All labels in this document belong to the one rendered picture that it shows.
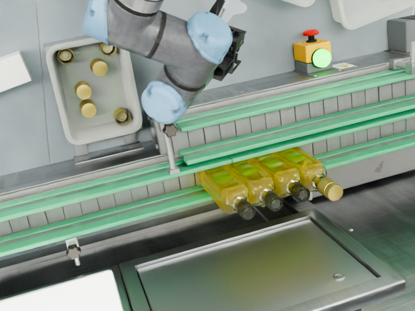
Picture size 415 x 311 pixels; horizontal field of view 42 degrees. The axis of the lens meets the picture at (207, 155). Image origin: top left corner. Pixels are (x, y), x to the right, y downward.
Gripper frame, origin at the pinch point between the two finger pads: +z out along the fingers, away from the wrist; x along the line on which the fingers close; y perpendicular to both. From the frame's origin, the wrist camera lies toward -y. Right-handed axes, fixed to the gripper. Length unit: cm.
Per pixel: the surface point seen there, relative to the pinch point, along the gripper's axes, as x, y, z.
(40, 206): -29, -20, -42
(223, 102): -17.8, 3.4, -4.0
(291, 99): -14.5, 17.5, 0.5
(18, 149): -32, -37, -27
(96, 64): -12.1, -23.7, -13.8
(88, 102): -19.9, -23.6, -17.8
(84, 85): -16.1, -24.8, -17.1
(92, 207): -37, -15, -31
